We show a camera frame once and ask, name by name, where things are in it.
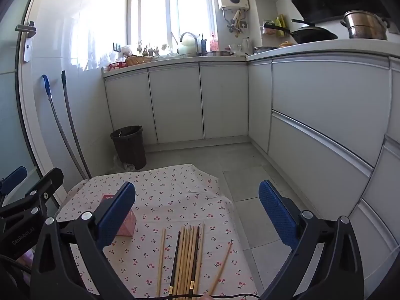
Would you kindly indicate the white jug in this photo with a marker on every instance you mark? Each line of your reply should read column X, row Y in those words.
column 187, row 43

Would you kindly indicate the pink plastic basket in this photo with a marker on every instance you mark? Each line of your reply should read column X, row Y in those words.
column 128, row 225

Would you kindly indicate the steel basin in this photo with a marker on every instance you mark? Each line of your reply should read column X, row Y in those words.
column 218, row 53

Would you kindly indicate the black range hood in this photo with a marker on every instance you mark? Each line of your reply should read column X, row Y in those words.
column 328, row 0

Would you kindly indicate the frosted glass door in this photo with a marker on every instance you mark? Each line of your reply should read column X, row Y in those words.
column 9, row 106

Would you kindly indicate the dark blue bottle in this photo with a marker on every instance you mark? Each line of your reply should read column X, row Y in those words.
column 204, row 46

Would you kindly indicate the steel kitchen faucet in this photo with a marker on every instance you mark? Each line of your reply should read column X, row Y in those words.
column 195, row 37

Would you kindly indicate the dark brown trash bin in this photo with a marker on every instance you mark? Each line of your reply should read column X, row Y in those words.
column 129, row 150

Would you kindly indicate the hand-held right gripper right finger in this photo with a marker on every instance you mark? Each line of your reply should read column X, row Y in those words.
column 278, row 214

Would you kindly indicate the cherry print cloth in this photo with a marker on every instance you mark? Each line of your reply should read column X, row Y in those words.
column 175, row 193

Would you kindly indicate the green tipped metal pole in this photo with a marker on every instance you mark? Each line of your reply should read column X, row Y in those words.
column 67, row 100

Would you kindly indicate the pink bottle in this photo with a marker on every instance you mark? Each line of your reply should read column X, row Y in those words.
column 214, row 42

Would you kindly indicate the wall rack with bottles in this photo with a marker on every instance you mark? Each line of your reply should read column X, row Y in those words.
column 278, row 23

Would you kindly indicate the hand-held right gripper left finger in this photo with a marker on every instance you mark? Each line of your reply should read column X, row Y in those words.
column 117, row 215

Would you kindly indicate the white kitchen cabinet unit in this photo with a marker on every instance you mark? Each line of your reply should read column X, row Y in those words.
column 312, row 100

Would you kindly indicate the black chopstick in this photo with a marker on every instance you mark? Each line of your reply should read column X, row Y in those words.
column 195, row 262
column 175, row 262

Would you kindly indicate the white electric kettle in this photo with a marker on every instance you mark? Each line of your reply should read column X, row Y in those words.
column 247, row 46

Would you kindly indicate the black wall socket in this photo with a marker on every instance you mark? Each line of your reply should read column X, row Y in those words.
column 117, row 47

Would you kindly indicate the steel cooking pot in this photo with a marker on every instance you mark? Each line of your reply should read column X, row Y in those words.
column 365, row 28

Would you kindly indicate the kitchen window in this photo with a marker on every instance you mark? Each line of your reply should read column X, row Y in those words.
column 175, row 9

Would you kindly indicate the yellow clay pot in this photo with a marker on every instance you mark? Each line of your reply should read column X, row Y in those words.
column 287, row 44

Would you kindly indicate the steel bowl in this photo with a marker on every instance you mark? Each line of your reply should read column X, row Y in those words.
column 264, row 49

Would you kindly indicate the red plastic basket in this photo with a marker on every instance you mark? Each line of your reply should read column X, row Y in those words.
column 117, row 66

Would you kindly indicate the wicker basket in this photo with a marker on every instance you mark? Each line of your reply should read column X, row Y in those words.
column 137, row 60

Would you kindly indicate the black wok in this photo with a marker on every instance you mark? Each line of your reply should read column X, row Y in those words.
column 312, row 34

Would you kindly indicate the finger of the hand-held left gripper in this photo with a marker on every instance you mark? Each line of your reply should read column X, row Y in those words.
column 12, row 178
column 47, row 184

